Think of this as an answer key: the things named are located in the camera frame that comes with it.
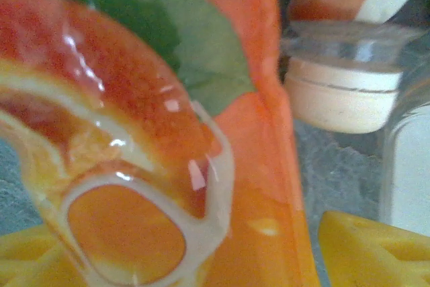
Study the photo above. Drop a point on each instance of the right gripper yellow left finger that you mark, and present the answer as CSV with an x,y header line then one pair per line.
x,y
23,256

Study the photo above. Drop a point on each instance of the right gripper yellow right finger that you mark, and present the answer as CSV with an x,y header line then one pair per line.
x,y
376,256

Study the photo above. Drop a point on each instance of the white label green-cap bottle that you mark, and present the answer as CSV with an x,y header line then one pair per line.
x,y
410,172

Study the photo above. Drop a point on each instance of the orange juice picture-label bottle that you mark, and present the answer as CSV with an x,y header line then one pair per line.
x,y
255,166

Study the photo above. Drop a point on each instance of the brown label cream-cap bottle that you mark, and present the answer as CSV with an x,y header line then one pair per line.
x,y
339,102

